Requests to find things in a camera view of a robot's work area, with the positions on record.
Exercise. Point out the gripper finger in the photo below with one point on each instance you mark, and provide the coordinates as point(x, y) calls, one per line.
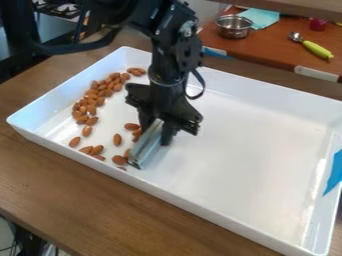
point(146, 118)
point(167, 133)

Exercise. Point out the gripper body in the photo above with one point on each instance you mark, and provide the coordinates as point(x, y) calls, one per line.
point(162, 101)

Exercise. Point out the silver sweeping tool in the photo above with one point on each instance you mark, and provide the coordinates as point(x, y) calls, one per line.
point(146, 146)

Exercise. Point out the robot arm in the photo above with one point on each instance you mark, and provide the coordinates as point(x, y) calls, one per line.
point(171, 30)

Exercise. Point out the pile of brown bits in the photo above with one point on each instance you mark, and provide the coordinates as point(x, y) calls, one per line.
point(100, 110)

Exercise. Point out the white tray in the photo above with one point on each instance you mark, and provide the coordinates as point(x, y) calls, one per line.
point(214, 146)

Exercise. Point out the silver pot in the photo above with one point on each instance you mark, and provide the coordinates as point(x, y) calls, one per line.
point(233, 26)

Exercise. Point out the light blue cloth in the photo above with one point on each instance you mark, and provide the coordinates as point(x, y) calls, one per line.
point(260, 16)

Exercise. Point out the red cup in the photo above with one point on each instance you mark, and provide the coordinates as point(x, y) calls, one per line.
point(318, 24)

